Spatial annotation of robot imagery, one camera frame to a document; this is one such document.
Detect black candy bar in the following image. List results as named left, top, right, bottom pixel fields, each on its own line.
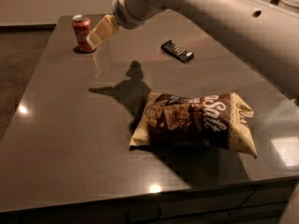
left=161, top=40, right=194, bottom=63

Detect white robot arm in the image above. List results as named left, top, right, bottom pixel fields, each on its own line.
left=87, top=0, right=299, bottom=99

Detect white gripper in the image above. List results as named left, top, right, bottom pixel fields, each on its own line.
left=86, top=0, right=165, bottom=48

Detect brown chip bag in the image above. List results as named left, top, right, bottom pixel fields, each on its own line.
left=130, top=92, right=257, bottom=157

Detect dark counter drawer fronts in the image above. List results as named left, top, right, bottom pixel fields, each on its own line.
left=0, top=178, right=298, bottom=224

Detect red coke can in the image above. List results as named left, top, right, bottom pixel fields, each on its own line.
left=72, top=14, right=94, bottom=53

